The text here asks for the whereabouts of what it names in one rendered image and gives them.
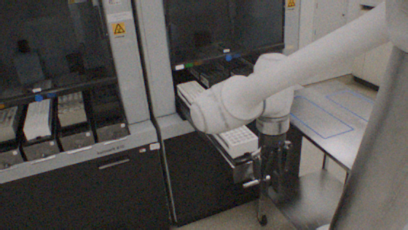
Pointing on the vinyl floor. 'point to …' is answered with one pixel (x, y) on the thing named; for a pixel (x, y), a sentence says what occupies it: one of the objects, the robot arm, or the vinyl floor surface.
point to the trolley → (361, 115)
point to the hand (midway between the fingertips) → (270, 184)
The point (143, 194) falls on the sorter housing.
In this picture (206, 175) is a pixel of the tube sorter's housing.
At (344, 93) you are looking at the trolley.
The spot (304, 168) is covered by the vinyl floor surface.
